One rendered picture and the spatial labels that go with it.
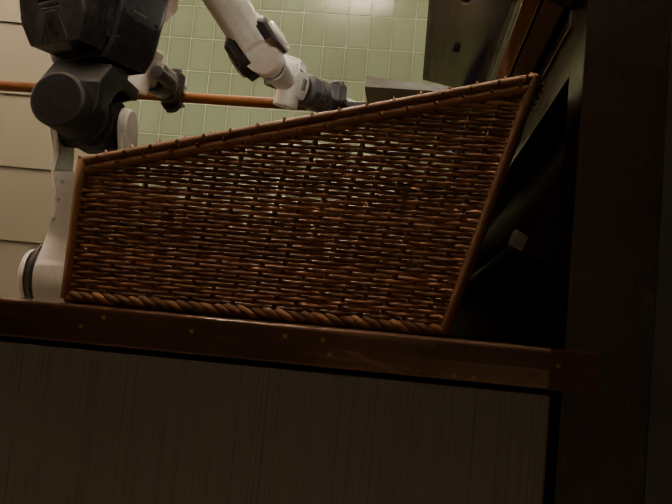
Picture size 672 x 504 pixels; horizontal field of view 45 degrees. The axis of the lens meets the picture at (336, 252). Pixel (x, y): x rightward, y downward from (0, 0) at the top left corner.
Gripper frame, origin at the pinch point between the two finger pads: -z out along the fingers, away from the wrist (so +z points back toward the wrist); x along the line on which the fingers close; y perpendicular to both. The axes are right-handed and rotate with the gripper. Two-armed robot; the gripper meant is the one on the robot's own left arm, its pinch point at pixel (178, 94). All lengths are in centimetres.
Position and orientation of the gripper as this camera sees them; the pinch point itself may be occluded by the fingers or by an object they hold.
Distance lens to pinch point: 246.3
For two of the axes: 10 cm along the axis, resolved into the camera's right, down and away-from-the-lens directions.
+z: -2.1, -1.1, -9.7
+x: -0.9, 9.9, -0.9
